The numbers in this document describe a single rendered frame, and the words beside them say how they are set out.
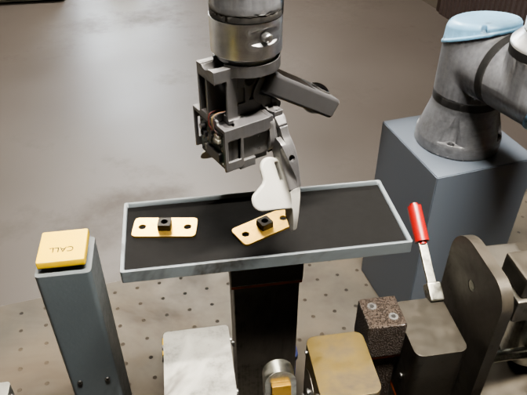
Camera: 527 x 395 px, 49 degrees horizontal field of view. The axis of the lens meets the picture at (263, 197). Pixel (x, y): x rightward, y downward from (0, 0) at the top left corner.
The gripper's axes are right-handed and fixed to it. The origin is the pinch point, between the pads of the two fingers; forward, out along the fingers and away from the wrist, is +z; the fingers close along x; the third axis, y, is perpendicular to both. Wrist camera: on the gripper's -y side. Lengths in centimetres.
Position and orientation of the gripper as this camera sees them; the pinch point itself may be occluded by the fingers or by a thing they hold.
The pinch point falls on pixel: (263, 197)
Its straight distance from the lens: 73.0
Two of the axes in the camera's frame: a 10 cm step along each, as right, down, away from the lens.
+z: 0.0, 7.9, 6.1
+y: -8.3, 3.4, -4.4
